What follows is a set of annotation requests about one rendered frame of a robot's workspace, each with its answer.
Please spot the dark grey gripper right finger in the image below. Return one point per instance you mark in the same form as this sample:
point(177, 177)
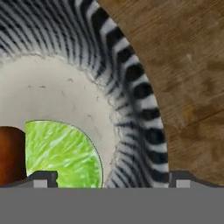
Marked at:
point(186, 178)

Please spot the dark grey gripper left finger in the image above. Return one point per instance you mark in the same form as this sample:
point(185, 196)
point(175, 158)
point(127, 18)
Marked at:
point(43, 178)

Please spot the green lemon wedge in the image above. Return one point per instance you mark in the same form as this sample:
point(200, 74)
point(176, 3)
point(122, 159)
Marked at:
point(64, 151)

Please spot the brown chicken drumstick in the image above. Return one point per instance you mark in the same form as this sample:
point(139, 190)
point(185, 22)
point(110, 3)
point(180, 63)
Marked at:
point(11, 154)

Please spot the black and white striped bowl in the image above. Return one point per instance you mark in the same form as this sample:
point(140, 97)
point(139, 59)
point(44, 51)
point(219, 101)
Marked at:
point(87, 75)

